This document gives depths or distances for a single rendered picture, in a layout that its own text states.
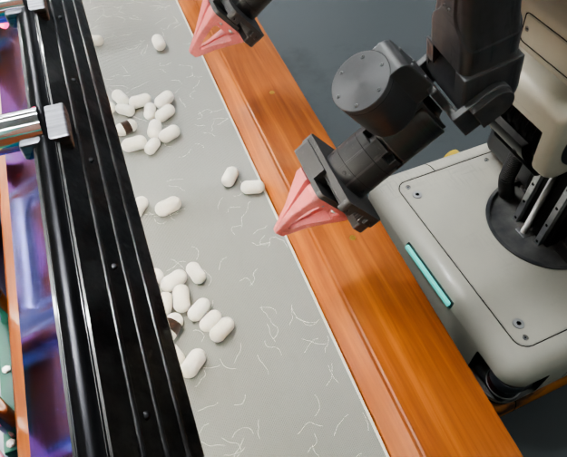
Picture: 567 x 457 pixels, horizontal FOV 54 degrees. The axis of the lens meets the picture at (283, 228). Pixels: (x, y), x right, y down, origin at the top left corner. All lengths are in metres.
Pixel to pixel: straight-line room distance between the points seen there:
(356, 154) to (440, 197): 0.92
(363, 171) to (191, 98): 0.48
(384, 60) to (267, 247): 0.34
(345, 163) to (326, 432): 0.29
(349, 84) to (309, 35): 1.97
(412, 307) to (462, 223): 0.76
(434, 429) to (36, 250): 0.44
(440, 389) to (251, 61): 0.62
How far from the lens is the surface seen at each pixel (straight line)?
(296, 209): 0.58
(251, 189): 0.79
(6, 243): 0.80
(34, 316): 0.32
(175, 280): 0.70
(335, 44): 2.42
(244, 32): 0.82
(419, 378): 0.64
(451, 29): 0.50
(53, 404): 0.28
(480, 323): 1.28
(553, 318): 1.34
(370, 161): 0.55
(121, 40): 1.13
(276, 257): 0.73
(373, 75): 0.49
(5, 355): 0.77
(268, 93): 0.92
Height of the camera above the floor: 1.34
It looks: 52 degrees down
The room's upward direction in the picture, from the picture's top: straight up
